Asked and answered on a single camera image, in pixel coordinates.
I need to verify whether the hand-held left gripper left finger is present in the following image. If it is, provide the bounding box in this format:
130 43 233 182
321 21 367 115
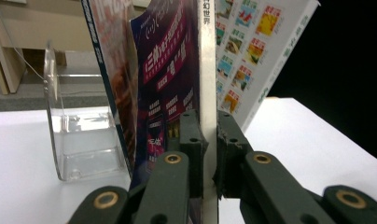
133 109 209 224

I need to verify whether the white table cover sheet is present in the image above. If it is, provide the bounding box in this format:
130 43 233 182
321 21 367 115
0 96 377 224

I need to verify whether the white floor cable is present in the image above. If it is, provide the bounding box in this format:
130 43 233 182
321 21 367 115
0 0 48 82

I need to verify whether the beige wooden desk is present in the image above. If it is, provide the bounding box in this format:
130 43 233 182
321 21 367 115
0 0 94 95

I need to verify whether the blue-spined red purple magazine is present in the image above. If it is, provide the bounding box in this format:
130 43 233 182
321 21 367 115
80 0 147 181

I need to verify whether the clear acrylic magazine rack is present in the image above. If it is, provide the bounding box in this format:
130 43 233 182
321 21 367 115
42 39 133 183

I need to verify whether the white magazine with colourful pictures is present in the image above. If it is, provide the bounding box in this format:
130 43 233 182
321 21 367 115
215 0 321 133

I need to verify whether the white-spined purple magazine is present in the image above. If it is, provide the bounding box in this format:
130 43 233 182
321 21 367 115
129 0 220 224

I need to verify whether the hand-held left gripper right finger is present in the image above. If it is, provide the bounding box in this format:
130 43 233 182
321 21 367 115
216 110 337 224

